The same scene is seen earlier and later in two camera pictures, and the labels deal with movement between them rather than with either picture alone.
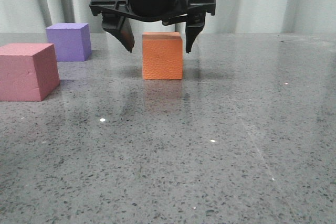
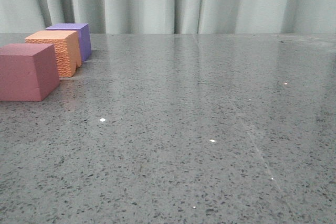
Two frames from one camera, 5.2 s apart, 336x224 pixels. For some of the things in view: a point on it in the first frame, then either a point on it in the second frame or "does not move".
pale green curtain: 246,2 does not move
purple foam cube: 71,40 does not move
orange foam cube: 162,55 → 66,46
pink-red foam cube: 29,72 does not move
